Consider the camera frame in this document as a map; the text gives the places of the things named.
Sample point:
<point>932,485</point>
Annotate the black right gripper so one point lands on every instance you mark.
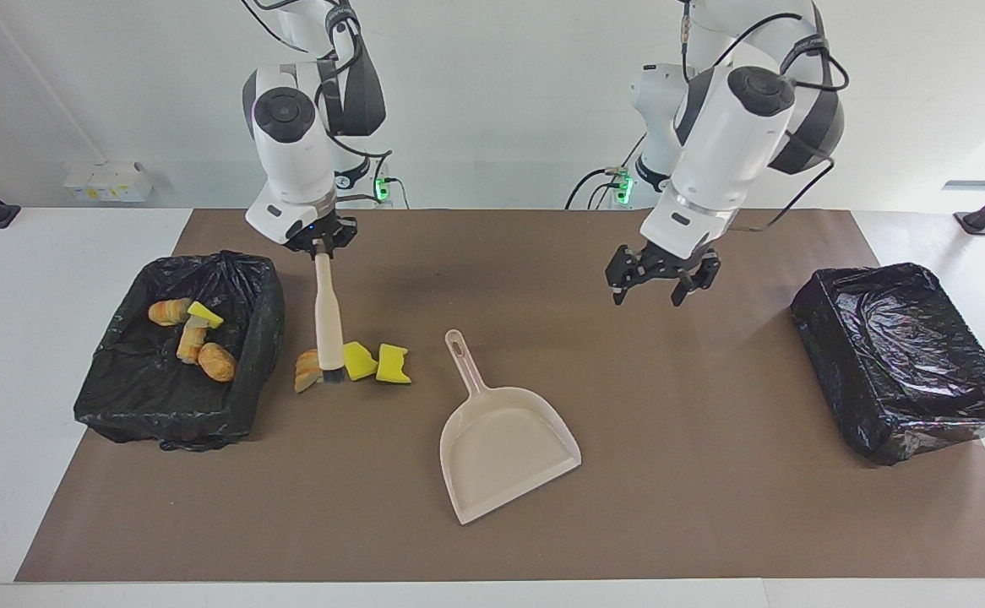
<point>328,230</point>

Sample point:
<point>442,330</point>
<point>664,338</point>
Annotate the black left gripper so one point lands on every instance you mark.
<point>666,262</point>

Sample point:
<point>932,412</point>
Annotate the beige hand brush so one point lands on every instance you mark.
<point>328,321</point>

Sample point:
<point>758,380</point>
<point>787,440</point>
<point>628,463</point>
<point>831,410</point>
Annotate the yellow wedge sponge piece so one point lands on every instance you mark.
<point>361,361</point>

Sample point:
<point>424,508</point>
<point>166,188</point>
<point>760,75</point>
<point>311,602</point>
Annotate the pale striped croissant piece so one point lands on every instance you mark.
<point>305,371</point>

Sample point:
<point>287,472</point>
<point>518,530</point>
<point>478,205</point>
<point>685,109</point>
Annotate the small yellow sponge piece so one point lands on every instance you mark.
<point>204,315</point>

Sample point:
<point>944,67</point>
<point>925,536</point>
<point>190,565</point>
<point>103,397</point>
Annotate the yellow notched sponge piece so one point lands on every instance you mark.
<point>393,364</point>

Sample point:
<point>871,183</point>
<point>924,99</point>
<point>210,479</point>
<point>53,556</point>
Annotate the brown bread roll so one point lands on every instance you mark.
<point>217,361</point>

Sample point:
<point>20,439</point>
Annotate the orange striped croissant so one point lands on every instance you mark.
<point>170,312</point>

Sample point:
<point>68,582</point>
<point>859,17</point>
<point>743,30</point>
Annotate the beige plastic dustpan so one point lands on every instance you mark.
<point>501,447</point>

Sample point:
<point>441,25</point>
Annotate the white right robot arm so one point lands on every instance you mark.
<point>290,160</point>

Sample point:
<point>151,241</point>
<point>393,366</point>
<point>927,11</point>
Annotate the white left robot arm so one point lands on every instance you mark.
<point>721,143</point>

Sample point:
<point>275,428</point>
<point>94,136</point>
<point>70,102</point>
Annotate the black bag lined bin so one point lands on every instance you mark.
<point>906,355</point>
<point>163,405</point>

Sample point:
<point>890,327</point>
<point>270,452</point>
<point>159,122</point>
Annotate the brown table mat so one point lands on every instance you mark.
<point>374,540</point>

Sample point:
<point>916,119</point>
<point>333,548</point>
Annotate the white wall socket boxes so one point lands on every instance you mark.
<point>108,181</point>

